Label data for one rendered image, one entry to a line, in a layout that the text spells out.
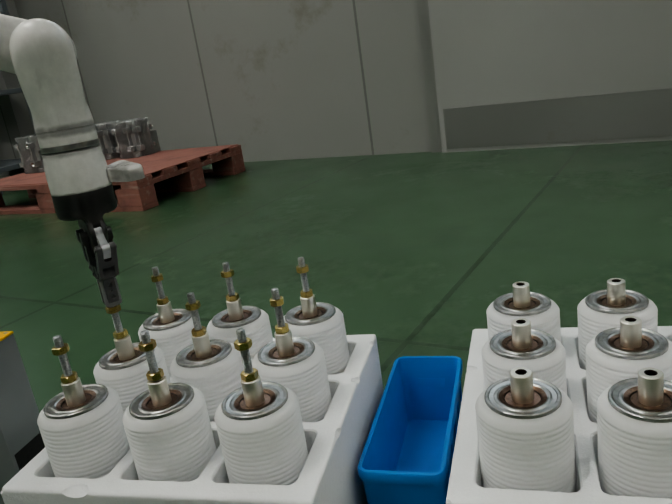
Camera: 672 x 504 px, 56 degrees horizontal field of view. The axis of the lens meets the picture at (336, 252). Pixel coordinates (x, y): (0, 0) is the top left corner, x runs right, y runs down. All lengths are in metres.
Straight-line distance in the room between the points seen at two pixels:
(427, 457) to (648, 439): 0.45
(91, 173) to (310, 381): 0.38
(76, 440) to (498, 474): 0.48
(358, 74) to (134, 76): 1.82
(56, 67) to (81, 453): 0.45
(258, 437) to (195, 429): 0.09
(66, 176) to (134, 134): 3.38
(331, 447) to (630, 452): 0.32
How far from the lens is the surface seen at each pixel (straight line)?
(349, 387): 0.87
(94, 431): 0.82
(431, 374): 1.06
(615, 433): 0.67
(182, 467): 0.78
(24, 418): 1.00
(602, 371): 0.77
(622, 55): 3.34
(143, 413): 0.77
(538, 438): 0.65
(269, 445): 0.71
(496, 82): 3.46
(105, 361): 0.94
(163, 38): 4.67
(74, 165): 0.84
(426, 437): 1.07
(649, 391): 0.67
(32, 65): 0.82
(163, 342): 0.99
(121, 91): 5.04
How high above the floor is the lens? 0.61
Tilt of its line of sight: 17 degrees down
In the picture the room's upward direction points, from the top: 9 degrees counter-clockwise
